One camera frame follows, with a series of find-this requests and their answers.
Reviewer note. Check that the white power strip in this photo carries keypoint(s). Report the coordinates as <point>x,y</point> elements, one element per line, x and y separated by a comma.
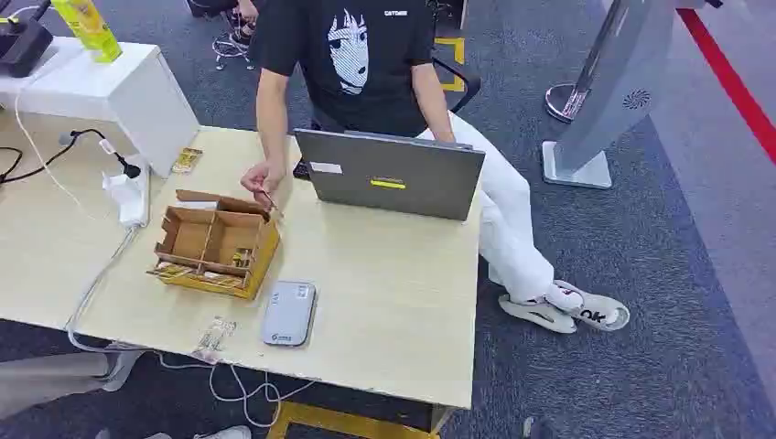
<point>130,194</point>

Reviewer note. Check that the wooden card box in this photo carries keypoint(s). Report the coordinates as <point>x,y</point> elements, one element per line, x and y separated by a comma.
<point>212,245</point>

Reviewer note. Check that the standing person's leg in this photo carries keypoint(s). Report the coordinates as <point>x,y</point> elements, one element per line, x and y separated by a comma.
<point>54,379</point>

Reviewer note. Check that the person's right hand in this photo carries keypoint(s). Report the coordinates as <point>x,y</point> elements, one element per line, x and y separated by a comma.
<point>265,176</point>

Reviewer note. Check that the background person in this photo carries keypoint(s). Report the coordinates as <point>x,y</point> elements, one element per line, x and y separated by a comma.
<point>239,15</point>

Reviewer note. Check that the grey standing kiosk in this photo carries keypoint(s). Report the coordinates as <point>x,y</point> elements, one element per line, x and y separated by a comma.
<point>612,91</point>

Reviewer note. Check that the black chair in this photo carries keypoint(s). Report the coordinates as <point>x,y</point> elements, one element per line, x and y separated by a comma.
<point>464,85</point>

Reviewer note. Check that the gold card pack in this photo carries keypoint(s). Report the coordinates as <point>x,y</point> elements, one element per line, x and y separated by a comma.
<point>187,160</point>

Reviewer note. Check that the chrome stanchion base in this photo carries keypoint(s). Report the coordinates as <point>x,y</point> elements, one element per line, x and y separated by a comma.
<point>561,103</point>

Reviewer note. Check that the card row in box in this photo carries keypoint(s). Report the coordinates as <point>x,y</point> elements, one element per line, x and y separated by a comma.
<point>194,274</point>

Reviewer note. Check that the grey flat device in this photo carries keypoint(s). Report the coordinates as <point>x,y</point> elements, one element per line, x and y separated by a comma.
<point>289,313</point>

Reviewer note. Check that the seated person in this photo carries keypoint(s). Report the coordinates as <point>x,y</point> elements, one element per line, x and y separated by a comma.
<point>364,54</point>

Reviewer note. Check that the grey laptop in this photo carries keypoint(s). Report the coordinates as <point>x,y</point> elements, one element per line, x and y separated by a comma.
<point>388,176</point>

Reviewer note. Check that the white cabinet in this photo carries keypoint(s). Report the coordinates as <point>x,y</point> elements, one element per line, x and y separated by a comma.
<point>121,91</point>

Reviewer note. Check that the black device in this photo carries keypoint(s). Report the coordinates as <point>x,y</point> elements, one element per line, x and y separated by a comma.
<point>21,42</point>

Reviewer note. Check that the person's white shoe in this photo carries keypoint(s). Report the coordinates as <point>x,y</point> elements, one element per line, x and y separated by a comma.
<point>227,433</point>

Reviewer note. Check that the clear plastic card sleeve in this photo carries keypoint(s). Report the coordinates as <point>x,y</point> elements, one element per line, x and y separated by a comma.
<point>214,338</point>

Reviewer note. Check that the small card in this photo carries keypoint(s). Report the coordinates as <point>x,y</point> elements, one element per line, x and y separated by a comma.
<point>270,201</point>

